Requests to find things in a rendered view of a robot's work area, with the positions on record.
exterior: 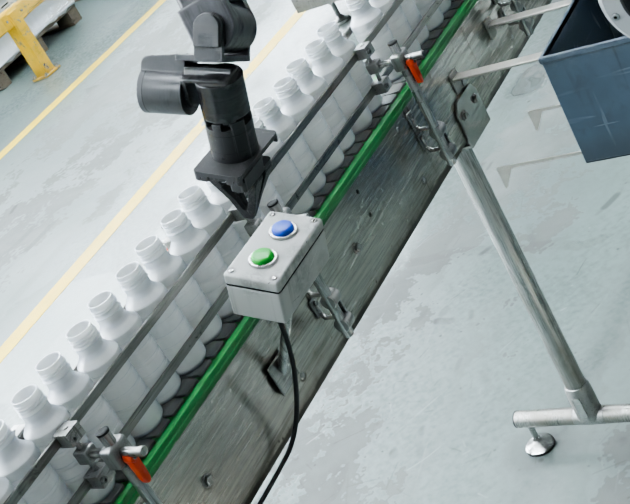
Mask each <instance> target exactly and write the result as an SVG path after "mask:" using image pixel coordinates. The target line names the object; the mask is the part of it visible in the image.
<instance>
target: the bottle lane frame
mask: <svg viewBox="0 0 630 504"><path fill-rule="evenodd" d="M500 8H501V6H500V5H498V4H496V5H495V4H494V2H493V0H464V2H463V3H462V5H461V6H460V8H458V9H457V12H456V13H455V15H454V16H453V18H451V19H450V22H449V23H448V25H447V26H446V28H444V29H443V32H442V34H441V35H440V36H439V38H437V39H436V42H435V44H434V45H433V46H432V48H431V49H428V50H429V52H428V54H427V55H426V56H425V58H424V59H423V60H421V64H420V65H419V66H418V68H419V70H420V72H421V74H422V77H423V82H422V83H418V84H419V86H420V88H421V90H422V92H423V94H424V96H425V98H426V100H427V102H428V104H429V106H430V108H431V110H432V112H433V114H434V116H435V118H436V120H437V121H442V122H444V123H445V124H446V127H447V129H446V133H447V135H448V137H449V139H450V141H451V142H452V143H454V144H455V145H456V146H457V152H456V154H455V155H454V157H455V159H456V160H457V158H458V157H459V155H460V153H461V152H462V150H463V148H464V146H465V145H466V143H467V139H466V137H465V135H464V133H463V130H462V128H461V126H460V124H459V122H458V120H457V118H456V116H455V106H454V104H455V102H456V100H457V99H458V97H459V96H460V94H461V93H462V91H463V89H464V88H465V86H466V85H467V84H471V85H473V86H474V87H476V89H477V91H478V94H479V96H480V98H481V100H482V102H483V104H484V106H485V108H486V110H487V108H488V106H489V105H490V103H491V101H492V100H493V98H494V96H495V95H496V93H497V91H498V90H499V88H500V86H501V85H502V83H503V81H504V80H505V78H506V76H507V75H508V73H509V71H510V70H511V68H508V69H504V70H500V71H496V72H492V73H488V74H484V75H480V76H476V77H472V78H468V79H464V80H461V82H462V85H463V88H462V89H461V91H460V93H459V94H458V95H457V94H456V92H455V90H454V88H453V86H452V84H451V82H450V80H449V78H448V76H449V75H450V73H451V72H452V70H453V69H454V68H455V69H456V71H457V73H460V72H464V71H468V70H472V69H476V68H479V67H483V66H487V65H491V64H495V63H499V62H503V61H507V60H511V59H515V58H518V56H519V55H520V53H521V51H522V50H523V48H524V46H525V45H526V43H527V41H528V40H529V38H530V36H526V34H525V32H524V31H522V30H520V28H519V24H516V25H512V26H510V25H508V24H503V25H499V26H495V28H496V30H497V35H496V36H495V38H494V39H493V40H491V39H490V37H489V34H488V32H487V30H486V28H485V26H484V24H483V23H484V22H485V20H486V19H487V17H488V16H490V17H491V20H494V19H498V18H501V17H500V15H499V13H498V11H499V9H500ZM405 83H406V85H405V87H404V88H403V89H402V91H401V92H400V93H398V94H397V95H398V97H397V98H396V99H395V101H394V102H393V104H391V105H389V107H390V108H389V109H388V111H387V112H386V114H385V115H384V116H383V117H380V118H381V121H380V122H379V124H378V125H377V127H376V128H375V129H372V131H373V132H372V134H371V135H370V137H369V138H368V139H367V141H365V142H363V144H364V145H363V147H362V148H361V150H360V151H359V152H358V154H356V155H354V157H355V158H354V160H353V161H352V162H351V164H350V165H349V167H347V168H344V169H345V172H344V174H343V175H342V177H341V178H340V180H339V181H336V182H335V184H336V185H335V187H334V188H333V190H332V191H331V192H330V194H329V195H326V196H325V197H326V200H325V201H324V202H323V204H322V205H321V207H320V208H319V209H317V210H314V211H315V212H316V214H315V215H314V217H313V218H320V219H322V222H323V229H324V232H325V238H326V243H327V248H328V253H329V260H328V261H327V263H326V264H325V266H324V267H323V269H322V270H321V272H320V274H321V276H322V277H323V279H324V281H325V283H326V284H327V286H328V288H329V287H334V288H336V289H338V290H339V291H340V293H341V300H342V302H343V304H344V306H345V307H346V309H347V311H349V312H351V313H352V314H353V315H354V317H355V321H354V323H353V324H352V326H351V327H352V329H353V331H354V330H355V329H356V327H357V325H358V324H359V322H360V320H361V319H362V317H363V315H364V314H365V312H366V310H367V309H368V307H369V305H370V304H371V302H372V300H373V298H374V297H375V295H376V293H377V292H378V290H379V288H380V287H381V285H382V283H383V282H384V280H385V278H386V277H387V275H388V273H389V272H390V270H391V268H392V267H393V265H394V263H395V262H396V260H397V258H398V257H399V255H400V253H401V252H402V250H403V248H404V247H405V245H406V243H407V242H408V240H409V238H410V237H411V235H412V233H413V232H414V230H415V228H416V227H417V225H418V223H419V222H420V220H421V218H422V217H423V215H424V213H425V212H426V210H427V208H428V207H429V205H430V203H431V202H432V200H433V198H434V197H435V195H436V193H437V192H438V190H439V188H440V187H441V185H442V183H443V182H444V180H445V178H446V177H447V175H448V173H449V172H450V170H451V168H452V167H453V165H452V166H449V165H448V163H447V161H445V160H443V159H442V158H441V157H440V155H439V152H440V151H436V152H429V151H428V150H426V149H425V150H423V149H422V147H421V145H420V143H419V141H418V139H417V137H416V136H417V135H418V133H419V132H420V131H418V130H417V129H416V128H415V129H412V127H411V125H410V123H409V121H408V120H407V118H406V114H407V113H408V111H409V110H411V111H412V113H413V115H414V117H415V119H416V121H417V123H418V125H419V126H420V127H424V126H428V124H427V122H426V120H425V118H424V116H423V114H422V112H421V110H420V108H419V106H418V104H417V102H416V100H415V98H414V96H413V94H412V92H411V90H410V88H409V86H408V84H407V82H405ZM310 299H311V297H310V296H309V295H308V294H305V296H304V297H303V299H302V301H301V302H300V304H299V305H298V307H297V308H296V310H295V311H294V313H293V316H292V326H291V337H290V343H291V346H292V350H293V354H294V358H295V363H296V368H297V369H298V371H299V374H298V386H299V421H298V424H299V422H300V420H301V419H302V417H303V415H304V414H305V412H306V410H307V409H308V407H309V405H310V404H311V402H312V400H313V399H314V397H315V395H316V394H317V392H318V390H319V389H320V387H321V385H322V384H323V382H324V380H325V379H326V377H327V375H328V374H329V372H330V370H331V369H332V367H333V365H334V364H335V362H336V360H337V359H338V357H339V355H340V354H341V352H342V350H343V349H344V347H345V345H346V344H347V342H348V340H349V339H350V338H345V337H344V335H343V333H342V332H340V331H338V330H337V329H336V328H335V327H334V321H335V320H334V319H333V320H324V319H323V318H321V317H320V316H319V318H316V316H315V314H314V313H313V311H312V309H311V308H310V306H309V304H308V302H309V300H310ZM235 323H236V324H237V327H236V328H235V330H234V331H233V333H232V334H231V336H230V337H229V338H228V339H226V340H222V341H224V343H225V344H224V346H223V347H222V349H221V350H220V351H219V353H218V354H217V356H216V357H214V358H210V360H211V361H212V363H211V364H210V366H209V367H208V369H207V370H206V371H205V373H204V374H203V376H201V377H197V378H195V379H197V380H198V383H197V384H196V386H195V387H194V389H193V390H192V392H191V393H190V394H189V395H188V396H186V397H181V398H183V399H184V401H185V402H184V403H183V404H182V406H181V407H180V409H179V410H178V412H177V413H176V414H175V416H173V417H168V418H167V419H169V420H170V423H169V424H168V426H167V427H166V429H165V430H164V432H163V433H162V434H161V436H160V437H157V438H152V439H153V440H155V442H156V443H155V444H154V446H153V447H152V449H151V450H150V452H149V453H148V455H147V456H146V457H145V458H144V459H141V461H142V462H143V464H144V465H145V467H146V469H147V470H148V472H149V473H150V476H151V481H150V482H149V485H150V486H151V487H152V489H153V490H154V492H155V493H156V494H157V496H158V497H159V498H160V500H161V501H162V503H163V504H251V502H252V501H253V499H254V497H255V496H256V494H257V492H258V491H259V489H260V487H261V486H262V484H263V482H264V481H265V479H266V477H267V476H268V474H269V472H270V471H271V469H272V467H273V465H274V464H275V462H276V460H277V459H278V457H279V455H280V454H281V452H282V450H283V449H284V447H285V445H286V444H287V442H288V440H289V439H290V437H291V434H292V429H293V421H294V386H293V384H292V385H291V387H290V389H289V390H288V392H287V393H286V395H285V396H283V395H282V393H281V392H280V390H279V389H278V387H277V386H276V384H275V382H274V381H273V379H272V378H271V376H270V375H269V373H268V371H267V369H268V368H269V366H270V364H271V363H272V361H273V360H274V358H275V357H276V355H277V354H278V352H279V347H280V336H281V330H280V327H279V325H278V323H277V322H275V321H269V320H264V319H259V318H253V317H248V316H244V317H243V318H242V320H241V321H239V322H235Z"/></svg>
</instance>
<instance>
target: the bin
mask: <svg viewBox="0 0 630 504"><path fill-rule="evenodd" d="M565 7H568V8H567V10H566V12H565V13H564V15H563V17H562V19H561V20H560V22H559V24H558V26H557V27H556V29H555V31H554V32H553V34H552V36H551V38H550V39H549V41H548V43H547V45H546V46H545V48H544V50H543V52H539V53H535V54H531V55H527V56H523V57H519V58H515V59H511V60H507V61H503V62H499V63H495V64H491V65H487V66H483V67H479V68H476V69H472V70H468V71H464V72H460V73H457V71H456V69H455V68H454V69H453V70H452V72H451V73H450V75H449V76H448V78H449V80H450V82H451V84H452V86H453V88H454V90H455V92H456V94H457V95H458V94H459V93H460V91H461V89H462V88H463V85H462V82H461V80H464V79H468V78H472V77H476V76H480V75H484V74H488V73H492V72H496V71H500V70H504V69H508V68H512V67H516V66H520V65H524V64H528V63H533V62H537V61H539V63H540V64H542V65H543V67H544V69H545V71H546V74H547V76H548V78H549V80H550V83H551V85H552V87H553V89H554V92H555V94H556V96H557V98H558V101H559V103H560V104H557V105H552V106H548V107H543V108H539V109H534V110H530V111H528V114H529V116H530V119H531V121H532V123H533V125H534V127H535V130H536V131H538V129H539V125H540V120H541V116H542V111H547V110H551V109H556V108H560V107H562V110H563V112H564V114H565V116H566V119H567V121H568V123H569V125H570V128H571V130H572V132H573V134H574V137H575V139H576V141H577V143H578V146H579V148H580V150H581V151H577V152H572V153H567V154H561V155H556V156H551V157H546V158H541V159H536V160H531V161H526V162H521V163H515V164H510V165H505V166H500V167H497V168H496V169H497V171H498V173H499V175H500V177H501V179H502V182H503V184H504V186H505V188H507V187H508V184H509V179H510V174H511V169H512V168H515V167H520V166H525V165H530V164H536V163H541V162H546V161H551V160H556V159H561V158H567V157H572V156H577V155H583V157H584V159H585V161H586V163H591V162H596V161H601V160H607V159H612V158H617V157H623V156H628V155H630V38H629V37H627V36H625V35H624V34H622V33H621V32H620V31H618V30H617V29H616V28H615V27H614V26H613V25H612V24H611V23H610V22H609V20H608V19H607V18H606V16H605V15H604V13H603V11H602V9H601V7H600V5H599V2H598V0H563V1H559V2H556V3H552V4H549V5H545V6H541V7H538V8H534V9H530V10H527V11H523V12H520V13H516V14H512V15H509V16H505V17H501V18H498V19H494V20H491V17H490V16H488V17H487V19H486V20H485V22H484V23H483V24H484V26H485V28H486V30H487V32H488V34H489V37H490V39H491V40H493V39H494V38H495V36H496V35H497V30H496V28H495V26H499V25H503V24H506V23H510V22H514V21H517V20H521V19H525V18H528V17H532V16H536V15H539V14H543V13H547V12H550V11H554V10H558V9H561V8H565Z"/></svg>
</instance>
